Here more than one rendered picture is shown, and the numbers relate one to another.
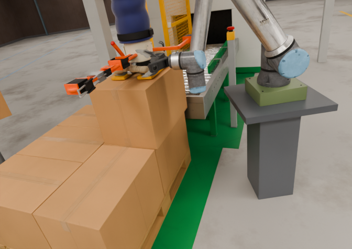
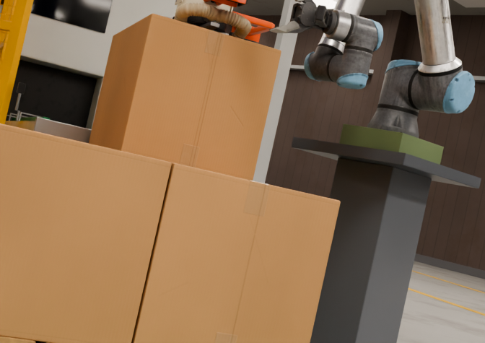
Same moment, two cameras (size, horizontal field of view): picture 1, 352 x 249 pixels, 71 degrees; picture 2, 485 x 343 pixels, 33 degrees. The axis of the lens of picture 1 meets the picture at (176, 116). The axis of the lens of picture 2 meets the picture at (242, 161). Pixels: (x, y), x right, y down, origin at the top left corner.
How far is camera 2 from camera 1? 207 cm
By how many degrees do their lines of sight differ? 51
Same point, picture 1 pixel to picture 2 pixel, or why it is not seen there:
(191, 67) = (367, 38)
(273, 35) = (449, 42)
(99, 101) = (167, 45)
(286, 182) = (389, 333)
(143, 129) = (241, 131)
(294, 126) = (418, 213)
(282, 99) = (419, 154)
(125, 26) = not seen: outside the picture
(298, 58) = (468, 85)
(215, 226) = not seen: outside the picture
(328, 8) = (263, 149)
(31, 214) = (170, 166)
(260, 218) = not seen: outside the picture
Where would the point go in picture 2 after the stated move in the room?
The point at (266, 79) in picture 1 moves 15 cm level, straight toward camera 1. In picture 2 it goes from (395, 122) to (419, 123)
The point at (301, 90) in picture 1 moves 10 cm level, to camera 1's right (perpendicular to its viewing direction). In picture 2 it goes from (438, 151) to (452, 156)
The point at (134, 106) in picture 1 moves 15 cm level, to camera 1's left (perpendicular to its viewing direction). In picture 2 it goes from (245, 76) to (207, 63)
